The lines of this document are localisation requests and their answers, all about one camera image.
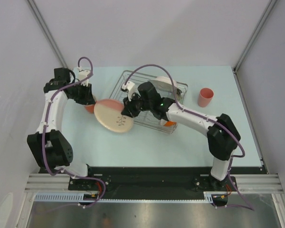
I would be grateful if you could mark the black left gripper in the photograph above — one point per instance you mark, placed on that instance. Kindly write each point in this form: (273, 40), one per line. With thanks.
(88, 98)

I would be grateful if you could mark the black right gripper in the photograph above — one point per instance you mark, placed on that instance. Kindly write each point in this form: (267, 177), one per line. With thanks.
(128, 110)

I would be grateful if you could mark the orange mug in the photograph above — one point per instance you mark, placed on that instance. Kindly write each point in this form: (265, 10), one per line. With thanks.
(90, 108)

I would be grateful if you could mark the white fluted plate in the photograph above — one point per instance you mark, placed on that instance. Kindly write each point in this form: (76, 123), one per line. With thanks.
(164, 84)

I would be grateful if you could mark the pink beige leaf plate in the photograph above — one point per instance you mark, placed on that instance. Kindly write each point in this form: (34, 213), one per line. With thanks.
(108, 114)

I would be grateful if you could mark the green floral ceramic bowl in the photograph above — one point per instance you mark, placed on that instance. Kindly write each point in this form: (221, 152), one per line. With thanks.
(178, 94)

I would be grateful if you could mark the orange bowl white inside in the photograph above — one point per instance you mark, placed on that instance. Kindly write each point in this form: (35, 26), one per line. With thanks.
(167, 123)

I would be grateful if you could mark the pink plastic cup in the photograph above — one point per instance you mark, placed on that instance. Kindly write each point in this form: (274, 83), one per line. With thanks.
(205, 97)

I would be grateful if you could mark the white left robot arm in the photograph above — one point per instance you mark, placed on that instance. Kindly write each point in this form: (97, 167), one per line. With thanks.
(48, 145)

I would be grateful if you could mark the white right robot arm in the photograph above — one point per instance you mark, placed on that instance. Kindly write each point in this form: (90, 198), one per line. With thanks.
(221, 133)

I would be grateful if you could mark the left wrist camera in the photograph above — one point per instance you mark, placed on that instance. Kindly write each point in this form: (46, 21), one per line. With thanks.
(83, 76)

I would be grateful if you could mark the metal wire dish rack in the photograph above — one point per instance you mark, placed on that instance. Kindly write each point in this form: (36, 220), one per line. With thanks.
(146, 118)

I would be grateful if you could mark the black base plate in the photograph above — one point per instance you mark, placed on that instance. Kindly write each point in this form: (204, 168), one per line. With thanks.
(151, 184)

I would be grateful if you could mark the white slotted cable duct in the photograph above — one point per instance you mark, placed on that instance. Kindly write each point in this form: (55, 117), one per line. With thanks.
(65, 197)

